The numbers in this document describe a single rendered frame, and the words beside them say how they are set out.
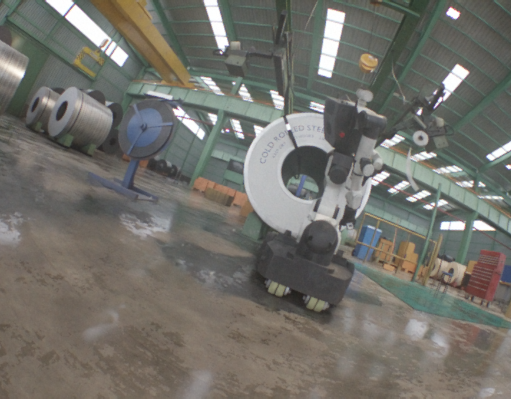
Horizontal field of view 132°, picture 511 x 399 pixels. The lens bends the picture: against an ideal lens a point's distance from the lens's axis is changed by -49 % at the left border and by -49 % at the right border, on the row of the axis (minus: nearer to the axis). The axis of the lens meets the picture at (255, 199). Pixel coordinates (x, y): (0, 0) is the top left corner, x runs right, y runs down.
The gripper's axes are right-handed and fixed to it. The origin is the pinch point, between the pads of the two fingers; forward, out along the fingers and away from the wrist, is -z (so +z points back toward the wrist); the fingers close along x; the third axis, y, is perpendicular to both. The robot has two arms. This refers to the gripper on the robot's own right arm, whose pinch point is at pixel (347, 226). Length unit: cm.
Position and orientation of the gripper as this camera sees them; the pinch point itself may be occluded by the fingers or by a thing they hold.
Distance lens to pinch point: 164.9
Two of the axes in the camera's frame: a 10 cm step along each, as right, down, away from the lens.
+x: 9.9, -1.0, 0.1
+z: -0.8, -8.0, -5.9
